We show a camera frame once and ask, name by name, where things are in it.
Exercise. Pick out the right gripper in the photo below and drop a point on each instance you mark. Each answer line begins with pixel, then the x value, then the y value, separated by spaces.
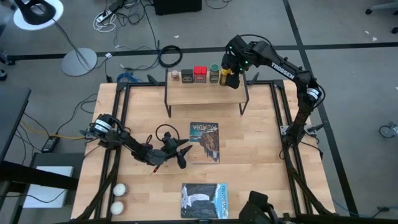
pixel 236 60

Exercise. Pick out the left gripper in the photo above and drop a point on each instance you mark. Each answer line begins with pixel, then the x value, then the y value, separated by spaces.
pixel 164 152

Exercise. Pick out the yellow-lid onion spice jar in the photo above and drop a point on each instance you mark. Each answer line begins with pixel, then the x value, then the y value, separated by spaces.
pixel 224 74

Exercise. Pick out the green-lid oregano glass jar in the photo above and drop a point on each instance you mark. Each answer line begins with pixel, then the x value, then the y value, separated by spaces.
pixel 214 74

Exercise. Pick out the red smoked paprika tin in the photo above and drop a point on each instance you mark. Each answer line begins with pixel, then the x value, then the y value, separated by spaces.
pixel 200 74

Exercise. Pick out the dark green black pepper tin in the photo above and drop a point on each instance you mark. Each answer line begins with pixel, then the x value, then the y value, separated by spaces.
pixel 187 76

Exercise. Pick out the small glass saffron jar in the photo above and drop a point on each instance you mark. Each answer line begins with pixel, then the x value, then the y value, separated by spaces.
pixel 175 75

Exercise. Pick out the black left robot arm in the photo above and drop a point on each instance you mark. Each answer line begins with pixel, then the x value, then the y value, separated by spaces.
pixel 130 143

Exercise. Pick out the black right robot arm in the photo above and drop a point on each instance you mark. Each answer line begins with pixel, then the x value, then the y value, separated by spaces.
pixel 289 71

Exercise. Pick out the wooden shelf black metal legs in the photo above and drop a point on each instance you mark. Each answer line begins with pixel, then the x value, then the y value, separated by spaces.
pixel 205 93

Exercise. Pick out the black clamp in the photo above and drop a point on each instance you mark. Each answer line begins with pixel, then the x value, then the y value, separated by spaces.
pixel 154 80
pixel 253 79

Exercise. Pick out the Acadia picture book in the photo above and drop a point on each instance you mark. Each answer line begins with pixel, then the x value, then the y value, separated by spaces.
pixel 204 143

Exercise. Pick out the Yellowstone picture book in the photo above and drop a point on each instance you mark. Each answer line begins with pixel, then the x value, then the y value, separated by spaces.
pixel 203 200

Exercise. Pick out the white round ball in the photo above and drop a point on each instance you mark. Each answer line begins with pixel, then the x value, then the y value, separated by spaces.
pixel 117 208
pixel 119 189

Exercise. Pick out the black box on floor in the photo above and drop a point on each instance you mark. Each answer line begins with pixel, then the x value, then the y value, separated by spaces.
pixel 177 6

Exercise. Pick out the black power adapter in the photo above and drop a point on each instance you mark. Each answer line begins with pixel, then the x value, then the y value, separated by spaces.
pixel 117 4
pixel 50 144

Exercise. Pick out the white floor lamp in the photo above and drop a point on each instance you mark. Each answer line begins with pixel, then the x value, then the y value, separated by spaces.
pixel 79 62

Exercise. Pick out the grey cabinet white panel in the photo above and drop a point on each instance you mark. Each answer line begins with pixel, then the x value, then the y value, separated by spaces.
pixel 46 197

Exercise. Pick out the office chair wheeled base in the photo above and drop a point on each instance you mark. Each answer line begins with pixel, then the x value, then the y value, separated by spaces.
pixel 368 11

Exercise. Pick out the grey caster wheel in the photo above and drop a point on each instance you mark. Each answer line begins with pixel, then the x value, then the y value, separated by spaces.
pixel 387 130

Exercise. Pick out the black desk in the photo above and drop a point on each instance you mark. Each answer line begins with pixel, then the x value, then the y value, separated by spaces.
pixel 12 109

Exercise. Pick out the black wheeled stand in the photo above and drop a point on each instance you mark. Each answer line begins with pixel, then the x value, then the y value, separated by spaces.
pixel 4 59

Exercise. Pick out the black metal table frame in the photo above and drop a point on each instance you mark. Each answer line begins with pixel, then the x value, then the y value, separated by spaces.
pixel 122 86

